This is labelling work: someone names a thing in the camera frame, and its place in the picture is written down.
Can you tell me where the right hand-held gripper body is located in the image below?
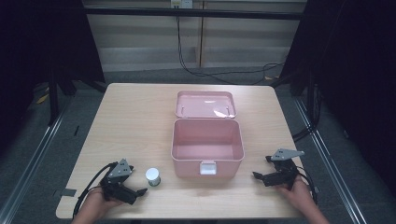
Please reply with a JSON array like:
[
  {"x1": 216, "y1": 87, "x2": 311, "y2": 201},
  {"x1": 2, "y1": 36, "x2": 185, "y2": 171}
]
[{"x1": 262, "y1": 147, "x2": 305, "y2": 191}]

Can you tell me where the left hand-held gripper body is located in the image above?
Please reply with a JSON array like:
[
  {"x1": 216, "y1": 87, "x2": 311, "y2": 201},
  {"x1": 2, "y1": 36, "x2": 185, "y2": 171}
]
[{"x1": 99, "y1": 158, "x2": 138, "y2": 206}]

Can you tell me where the pink plastic storage box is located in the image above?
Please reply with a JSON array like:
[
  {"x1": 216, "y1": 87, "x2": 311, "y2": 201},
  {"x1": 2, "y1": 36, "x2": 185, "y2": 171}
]
[{"x1": 170, "y1": 90, "x2": 246, "y2": 179}]

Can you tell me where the person's left hand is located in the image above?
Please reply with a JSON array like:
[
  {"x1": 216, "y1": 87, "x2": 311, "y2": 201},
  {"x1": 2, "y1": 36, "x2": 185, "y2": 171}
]
[{"x1": 81, "y1": 186, "x2": 124, "y2": 218}]

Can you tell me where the person's right hand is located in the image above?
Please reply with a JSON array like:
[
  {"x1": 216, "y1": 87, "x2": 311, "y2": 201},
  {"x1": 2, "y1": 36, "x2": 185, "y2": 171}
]
[{"x1": 275, "y1": 175, "x2": 314, "y2": 207}]

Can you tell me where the grey tape strip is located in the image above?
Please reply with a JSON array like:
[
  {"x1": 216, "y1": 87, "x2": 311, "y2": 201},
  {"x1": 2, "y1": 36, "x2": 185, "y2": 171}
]
[{"x1": 59, "y1": 188, "x2": 78, "y2": 198}]

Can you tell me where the black metal stand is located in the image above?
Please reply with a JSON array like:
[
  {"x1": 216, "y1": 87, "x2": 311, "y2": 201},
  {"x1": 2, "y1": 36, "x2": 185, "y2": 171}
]
[{"x1": 47, "y1": 73, "x2": 61, "y2": 127}]

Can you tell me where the yellow floor tape piece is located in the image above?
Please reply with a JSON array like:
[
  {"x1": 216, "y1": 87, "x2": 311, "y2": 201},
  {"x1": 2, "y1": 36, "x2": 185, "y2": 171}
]
[{"x1": 35, "y1": 92, "x2": 50, "y2": 105}]

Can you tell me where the dark curtain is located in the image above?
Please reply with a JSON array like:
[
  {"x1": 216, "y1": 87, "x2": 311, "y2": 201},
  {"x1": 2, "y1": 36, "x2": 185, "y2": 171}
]
[
  {"x1": 278, "y1": 0, "x2": 396, "y2": 190},
  {"x1": 0, "y1": 0, "x2": 106, "y2": 157}
]

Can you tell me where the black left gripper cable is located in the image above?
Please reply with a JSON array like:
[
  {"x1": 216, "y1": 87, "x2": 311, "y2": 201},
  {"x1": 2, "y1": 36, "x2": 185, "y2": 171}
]
[{"x1": 72, "y1": 161, "x2": 120, "y2": 219}]

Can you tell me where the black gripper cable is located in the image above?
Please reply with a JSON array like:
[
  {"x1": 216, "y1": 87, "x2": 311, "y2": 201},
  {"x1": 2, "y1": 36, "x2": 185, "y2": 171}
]
[
  {"x1": 72, "y1": 161, "x2": 120, "y2": 219},
  {"x1": 293, "y1": 165, "x2": 319, "y2": 205}
]

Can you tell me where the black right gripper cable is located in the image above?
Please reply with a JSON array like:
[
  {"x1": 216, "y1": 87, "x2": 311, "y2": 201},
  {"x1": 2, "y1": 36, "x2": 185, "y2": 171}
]
[{"x1": 293, "y1": 165, "x2": 319, "y2": 205}]

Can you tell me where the metal floor rail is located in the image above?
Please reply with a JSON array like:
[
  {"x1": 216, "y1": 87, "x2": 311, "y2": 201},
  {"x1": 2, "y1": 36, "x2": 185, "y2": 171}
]
[
  {"x1": 292, "y1": 95, "x2": 370, "y2": 224},
  {"x1": 0, "y1": 101, "x2": 74, "y2": 224}
]

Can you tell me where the black floor cable bundle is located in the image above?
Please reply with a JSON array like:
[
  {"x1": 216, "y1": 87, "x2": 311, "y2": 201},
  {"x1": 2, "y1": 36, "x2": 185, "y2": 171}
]
[{"x1": 291, "y1": 82, "x2": 323, "y2": 144}]

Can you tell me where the black wall cable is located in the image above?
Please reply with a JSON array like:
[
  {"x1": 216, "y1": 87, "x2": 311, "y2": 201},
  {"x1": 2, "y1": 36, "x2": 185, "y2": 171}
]
[{"x1": 176, "y1": 16, "x2": 285, "y2": 86}]

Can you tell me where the black horizontal frame bar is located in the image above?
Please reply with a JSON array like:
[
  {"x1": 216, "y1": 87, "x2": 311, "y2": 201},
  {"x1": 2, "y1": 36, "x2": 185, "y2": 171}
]
[{"x1": 83, "y1": 7, "x2": 305, "y2": 21}]

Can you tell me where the white wall power outlet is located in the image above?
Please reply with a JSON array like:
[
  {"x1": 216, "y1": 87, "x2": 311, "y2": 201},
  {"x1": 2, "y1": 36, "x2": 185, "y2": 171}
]
[{"x1": 170, "y1": 0, "x2": 194, "y2": 9}]

